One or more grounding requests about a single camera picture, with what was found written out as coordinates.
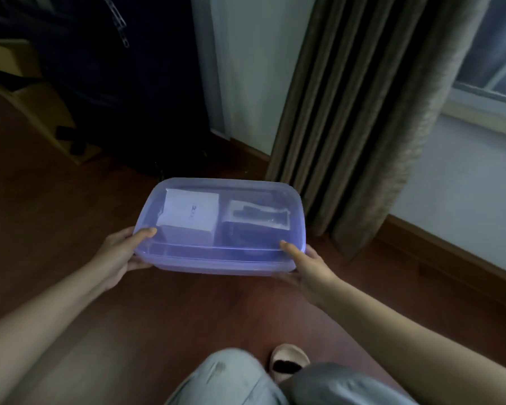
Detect translucent blue plastic storage box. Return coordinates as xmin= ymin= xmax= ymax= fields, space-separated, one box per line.
xmin=134 ymin=177 xmax=307 ymax=277

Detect beige slipper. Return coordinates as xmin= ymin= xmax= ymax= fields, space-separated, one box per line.
xmin=270 ymin=344 xmax=311 ymax=384

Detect black device in white tray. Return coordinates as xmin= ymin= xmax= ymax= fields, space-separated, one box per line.
xmin=220 ymin=200 xmax=292 ymax=249

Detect brown curtain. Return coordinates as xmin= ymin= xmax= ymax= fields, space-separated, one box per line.
xmin=264 ymin=0 xmax=492 ymax=260

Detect person's right forearm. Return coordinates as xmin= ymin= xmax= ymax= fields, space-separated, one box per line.
xmin=316 ymin=279 xmax=506 ymax=405

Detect person's left forearm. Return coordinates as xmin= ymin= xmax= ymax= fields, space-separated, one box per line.
xmin=0 ymin=265 xmax=110 ymax=405

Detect person's grey trousers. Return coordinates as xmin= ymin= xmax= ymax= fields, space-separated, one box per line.
xmin=164 ymin=349 xmax=418 ymax=405

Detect brown wooden baseboard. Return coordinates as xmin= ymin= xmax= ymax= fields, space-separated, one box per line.
xmin=211 ymin=130 xmax=506 ymax=300

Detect person's right hand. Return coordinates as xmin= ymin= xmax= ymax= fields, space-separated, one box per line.
xmin=272 ymin=240 xmax=340 ymax=309

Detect white cardboard box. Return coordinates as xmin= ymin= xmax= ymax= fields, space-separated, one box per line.
xmin=156 ymin=188 xmax=220 ymax=245

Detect person's left hand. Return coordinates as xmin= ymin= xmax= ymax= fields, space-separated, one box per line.
xmin=87 ymin=226 xmax=158 ymax=291

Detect dark hanging garment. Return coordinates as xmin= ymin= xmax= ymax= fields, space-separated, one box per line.
xmin=0 ymin=0 xmax=220 ymax=182

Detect window frame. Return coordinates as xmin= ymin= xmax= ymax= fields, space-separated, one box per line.
xmin=441 ymin=0 xmax=506 ymax=141

